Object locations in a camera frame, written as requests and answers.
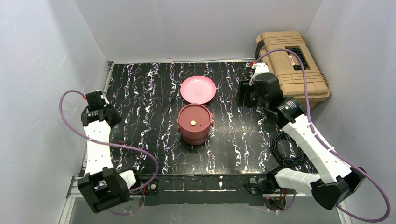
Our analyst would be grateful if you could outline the metal serving tongs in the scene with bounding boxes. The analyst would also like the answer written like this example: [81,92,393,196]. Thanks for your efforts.
[160,83,181,115]

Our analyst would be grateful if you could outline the dark red round lid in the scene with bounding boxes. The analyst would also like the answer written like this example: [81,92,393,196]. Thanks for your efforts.
[177,104,213,133]

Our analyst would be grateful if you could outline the red steel lunch bowl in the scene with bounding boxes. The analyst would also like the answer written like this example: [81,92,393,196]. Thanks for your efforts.
[182,134,209,146]
[176,104,214,146]

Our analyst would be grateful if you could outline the clear round lid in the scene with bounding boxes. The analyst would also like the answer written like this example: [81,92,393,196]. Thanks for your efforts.
[82,152,87,169]

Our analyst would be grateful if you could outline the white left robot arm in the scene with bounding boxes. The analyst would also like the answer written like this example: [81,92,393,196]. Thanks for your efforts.
[78,91,138,213]

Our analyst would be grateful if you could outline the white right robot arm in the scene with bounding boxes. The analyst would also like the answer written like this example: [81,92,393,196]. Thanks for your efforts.
[236,73,365,210]

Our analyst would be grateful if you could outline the tan plastic tool case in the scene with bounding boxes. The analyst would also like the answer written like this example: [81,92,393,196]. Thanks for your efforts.
[255,30,331,108]

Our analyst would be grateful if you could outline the pink plate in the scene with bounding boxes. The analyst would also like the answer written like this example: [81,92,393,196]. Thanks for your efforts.
[180,76,217,104]

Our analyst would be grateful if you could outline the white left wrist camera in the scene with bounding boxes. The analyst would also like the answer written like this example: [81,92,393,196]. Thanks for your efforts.
[99,91,110,107]

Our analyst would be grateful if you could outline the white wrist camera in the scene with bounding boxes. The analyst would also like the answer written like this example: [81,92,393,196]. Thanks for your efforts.
[249,62,269,86]
[99,91,110,107]

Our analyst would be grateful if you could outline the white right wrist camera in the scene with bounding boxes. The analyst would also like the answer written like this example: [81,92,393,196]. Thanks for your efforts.
[249,62,269,86]

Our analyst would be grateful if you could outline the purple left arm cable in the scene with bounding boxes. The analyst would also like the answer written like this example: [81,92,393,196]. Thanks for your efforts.
[59,90,159,216]

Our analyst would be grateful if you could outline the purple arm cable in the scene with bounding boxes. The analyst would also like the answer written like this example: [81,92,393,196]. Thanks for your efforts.
[59,90,159,216]
[251,48,391,223]

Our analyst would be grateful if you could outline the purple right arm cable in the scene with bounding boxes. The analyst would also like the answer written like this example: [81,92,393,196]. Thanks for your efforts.
[251,48,391,223]

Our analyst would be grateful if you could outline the aluminium front frame rail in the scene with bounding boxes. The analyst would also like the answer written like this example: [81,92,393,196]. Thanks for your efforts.
[59,175,351,224]

